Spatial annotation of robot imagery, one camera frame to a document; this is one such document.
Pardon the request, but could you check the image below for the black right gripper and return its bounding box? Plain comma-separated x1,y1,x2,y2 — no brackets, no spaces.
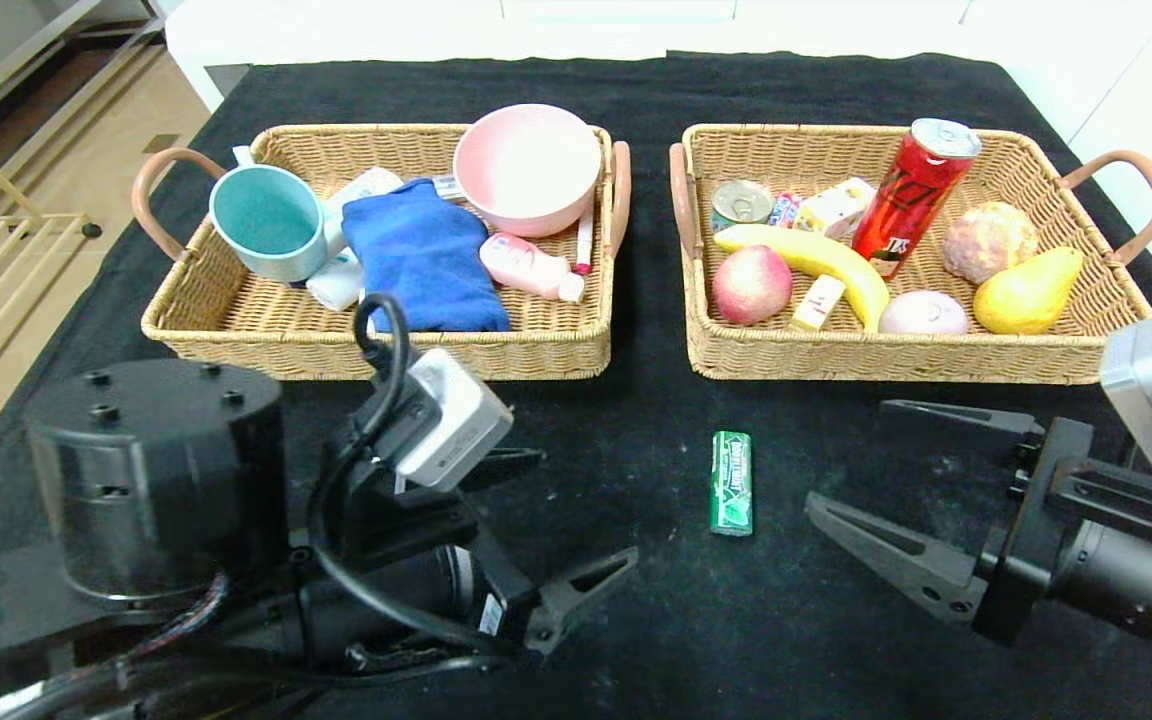
803,398,1152,653

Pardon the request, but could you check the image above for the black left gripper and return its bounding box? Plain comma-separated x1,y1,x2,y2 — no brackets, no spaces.
313,447,640,659

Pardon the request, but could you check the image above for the pale pink round bun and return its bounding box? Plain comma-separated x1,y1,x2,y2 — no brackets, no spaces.
879,290,972,337

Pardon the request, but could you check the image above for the green chewing gum pack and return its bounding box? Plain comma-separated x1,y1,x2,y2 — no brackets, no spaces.
709,431,756,538

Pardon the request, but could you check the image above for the pale yellow butter block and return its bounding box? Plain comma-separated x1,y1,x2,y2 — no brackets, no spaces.
791,274,848,332

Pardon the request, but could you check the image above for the blue microfibre towel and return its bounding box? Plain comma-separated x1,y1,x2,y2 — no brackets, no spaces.
341,177,512,334

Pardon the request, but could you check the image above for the red soda can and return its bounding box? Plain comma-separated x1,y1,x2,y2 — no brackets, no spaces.
851,117,983,282

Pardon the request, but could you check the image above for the pale teal mug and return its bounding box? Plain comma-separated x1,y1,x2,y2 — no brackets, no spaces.
208,145,329,285

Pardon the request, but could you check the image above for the wicker basket with food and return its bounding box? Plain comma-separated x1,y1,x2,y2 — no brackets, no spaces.
669,122,1152,387

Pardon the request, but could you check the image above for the wicker basket with toiletries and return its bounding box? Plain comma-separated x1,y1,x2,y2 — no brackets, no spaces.
131,122,633,383

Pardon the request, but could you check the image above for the black table cloth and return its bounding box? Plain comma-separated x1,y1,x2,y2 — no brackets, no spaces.
0,50,1152,720

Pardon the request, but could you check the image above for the yellow pear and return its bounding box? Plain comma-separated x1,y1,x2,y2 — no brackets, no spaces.
973,246,1085,336

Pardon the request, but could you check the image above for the brown crusty bread roll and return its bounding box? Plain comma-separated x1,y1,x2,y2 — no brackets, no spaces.
941,201,1040,285

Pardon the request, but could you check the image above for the yellow banana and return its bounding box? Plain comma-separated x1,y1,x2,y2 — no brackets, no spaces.
714,222,892,334

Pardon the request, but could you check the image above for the pink bottle white cap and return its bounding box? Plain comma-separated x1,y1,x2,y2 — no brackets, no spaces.
477,232,586,305

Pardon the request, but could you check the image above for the red pink peach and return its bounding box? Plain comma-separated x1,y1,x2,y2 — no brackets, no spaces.
713,245,795,325

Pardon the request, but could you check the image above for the pink white slim stick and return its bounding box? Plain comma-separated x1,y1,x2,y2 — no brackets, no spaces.
573,200,597,277

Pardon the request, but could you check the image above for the white yellow juice carton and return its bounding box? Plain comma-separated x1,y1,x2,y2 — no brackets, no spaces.
794,177,877,245

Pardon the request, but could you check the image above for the white bottle black cap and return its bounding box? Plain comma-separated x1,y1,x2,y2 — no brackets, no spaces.
306,250,366,313

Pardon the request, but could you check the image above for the small tin can gold lid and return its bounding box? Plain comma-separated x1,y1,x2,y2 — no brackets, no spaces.
711,179,775,234

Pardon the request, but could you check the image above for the pink bowl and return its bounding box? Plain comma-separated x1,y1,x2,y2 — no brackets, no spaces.
452,103,603,239

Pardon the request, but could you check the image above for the white tube blue cap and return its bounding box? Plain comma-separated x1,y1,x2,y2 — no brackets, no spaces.
321,166,405,263

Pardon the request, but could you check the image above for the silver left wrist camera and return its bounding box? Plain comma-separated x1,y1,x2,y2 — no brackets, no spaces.
391,347,516,494

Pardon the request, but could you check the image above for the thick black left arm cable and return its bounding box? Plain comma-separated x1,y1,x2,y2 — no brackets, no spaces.
304,293,537,669

